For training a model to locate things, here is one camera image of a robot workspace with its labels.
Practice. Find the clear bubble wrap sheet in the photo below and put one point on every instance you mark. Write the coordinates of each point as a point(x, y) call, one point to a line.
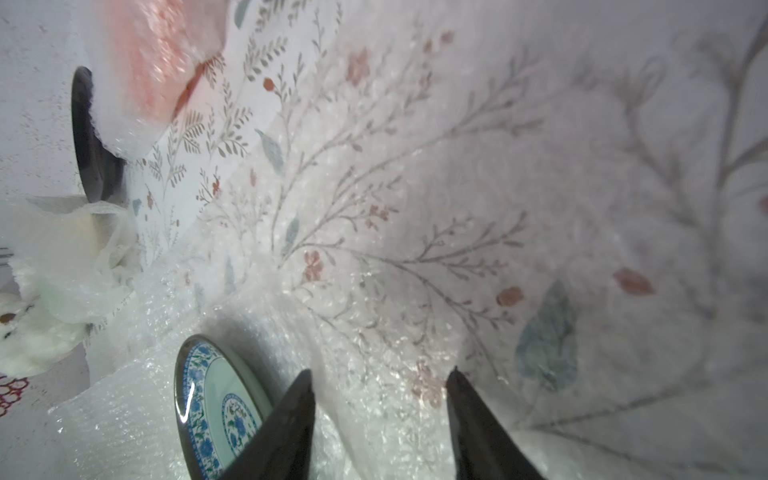
point(564, 200)
point(150, 390)

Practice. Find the dark grey plate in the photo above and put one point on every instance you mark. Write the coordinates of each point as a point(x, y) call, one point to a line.
point(100, 171)

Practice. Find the orange plate in bubble wrap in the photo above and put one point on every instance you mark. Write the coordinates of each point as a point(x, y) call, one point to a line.
point(142, 57)

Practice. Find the yellow plate in bubble wrap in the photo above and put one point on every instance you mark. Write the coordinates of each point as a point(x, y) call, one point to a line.
point(74, 257)

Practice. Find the white plush bunny pink dress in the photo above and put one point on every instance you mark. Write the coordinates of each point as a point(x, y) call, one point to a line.
point(32, 339)

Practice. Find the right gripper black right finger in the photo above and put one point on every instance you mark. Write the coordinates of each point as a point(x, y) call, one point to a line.
point(482, 449)

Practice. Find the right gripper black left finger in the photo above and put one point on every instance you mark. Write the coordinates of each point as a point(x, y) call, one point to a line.
point(282, 447)

